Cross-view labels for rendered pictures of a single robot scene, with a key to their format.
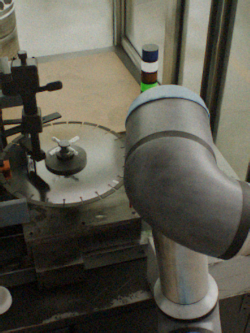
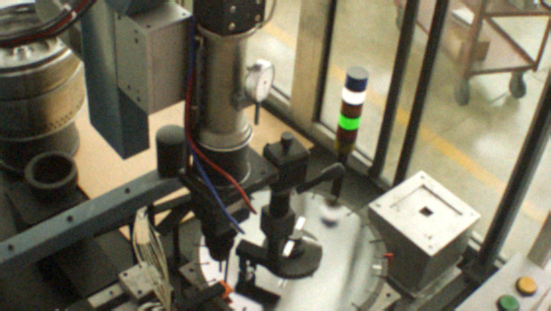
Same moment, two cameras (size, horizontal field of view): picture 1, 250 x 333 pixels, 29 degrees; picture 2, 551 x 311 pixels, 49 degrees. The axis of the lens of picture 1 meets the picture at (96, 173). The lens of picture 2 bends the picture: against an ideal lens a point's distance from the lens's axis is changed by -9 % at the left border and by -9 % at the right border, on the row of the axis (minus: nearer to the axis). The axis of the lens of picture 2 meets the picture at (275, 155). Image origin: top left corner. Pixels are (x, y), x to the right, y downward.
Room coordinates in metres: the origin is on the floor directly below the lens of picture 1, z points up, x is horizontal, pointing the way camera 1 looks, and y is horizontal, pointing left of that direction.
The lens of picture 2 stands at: (0.33, 0.54, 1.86)
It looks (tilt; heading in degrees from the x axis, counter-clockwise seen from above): 41 degrees down; 327
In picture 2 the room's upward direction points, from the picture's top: 6 degrees clockwise
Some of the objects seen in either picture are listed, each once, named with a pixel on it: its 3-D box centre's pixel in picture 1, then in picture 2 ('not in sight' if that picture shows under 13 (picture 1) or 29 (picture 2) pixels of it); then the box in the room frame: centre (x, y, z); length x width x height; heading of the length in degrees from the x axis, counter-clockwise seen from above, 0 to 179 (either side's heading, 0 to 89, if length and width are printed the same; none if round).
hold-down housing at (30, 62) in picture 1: (28, 93); (280, 188); (0.93, 0.14, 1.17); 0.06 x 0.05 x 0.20; 93
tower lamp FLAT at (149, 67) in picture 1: (149, 64); (354, 92); (1.16, -0.16, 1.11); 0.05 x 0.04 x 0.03; 12
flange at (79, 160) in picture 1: (65, 155); (292, 248); (0.97, 0.08, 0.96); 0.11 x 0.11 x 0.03
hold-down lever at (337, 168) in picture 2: (43, 84); (312, 172); (0.91, 0.10, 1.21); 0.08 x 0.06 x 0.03; 102
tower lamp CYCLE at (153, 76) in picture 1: (149, 74); (351, 104); (1.16, -0.16, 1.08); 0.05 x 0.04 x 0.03; 12
